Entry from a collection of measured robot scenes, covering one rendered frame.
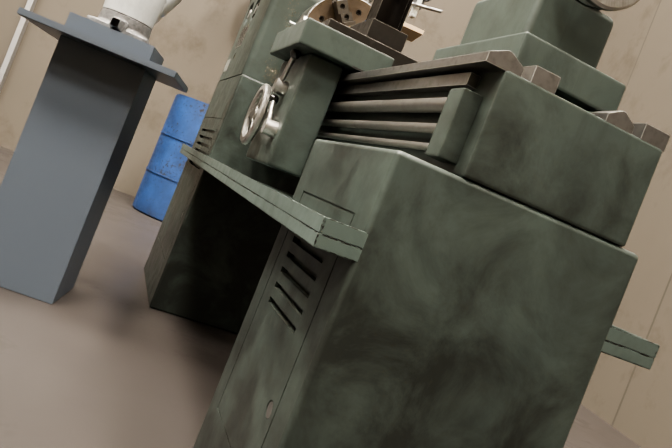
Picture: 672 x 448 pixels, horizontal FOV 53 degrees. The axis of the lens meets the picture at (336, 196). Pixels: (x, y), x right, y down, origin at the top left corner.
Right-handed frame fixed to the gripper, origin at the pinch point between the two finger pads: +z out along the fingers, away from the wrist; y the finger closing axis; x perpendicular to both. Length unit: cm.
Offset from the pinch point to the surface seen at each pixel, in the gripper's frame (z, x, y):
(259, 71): 41, 15, -39
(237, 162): 73, 15, -34
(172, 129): 71, 251, -40
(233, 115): 58, 15, -41
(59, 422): 130, -87, -64
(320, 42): 41, -77, -44
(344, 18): 16.2, -6.2, -23.3
